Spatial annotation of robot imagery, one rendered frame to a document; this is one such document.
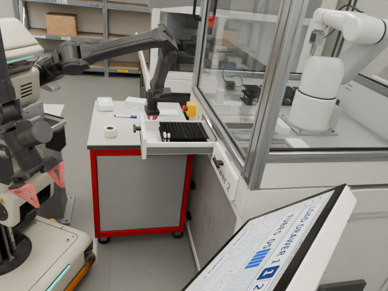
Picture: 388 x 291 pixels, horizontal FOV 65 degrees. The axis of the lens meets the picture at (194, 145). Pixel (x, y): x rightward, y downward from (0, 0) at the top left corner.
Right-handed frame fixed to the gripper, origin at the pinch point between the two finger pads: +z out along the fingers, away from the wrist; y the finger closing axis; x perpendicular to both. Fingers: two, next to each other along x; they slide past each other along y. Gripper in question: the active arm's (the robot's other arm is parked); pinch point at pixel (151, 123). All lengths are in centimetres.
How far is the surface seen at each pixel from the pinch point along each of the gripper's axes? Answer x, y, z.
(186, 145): -6.1, -39.7, -7.1
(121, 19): -49, 388, 3
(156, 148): 7.4, -37.8, -5.9
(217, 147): -16, -51, -12
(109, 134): 24.1, -4.2, 2.9
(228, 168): -14, -67, -12
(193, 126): -15.1, -24.9, -8.8
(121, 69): -39, 338, 71
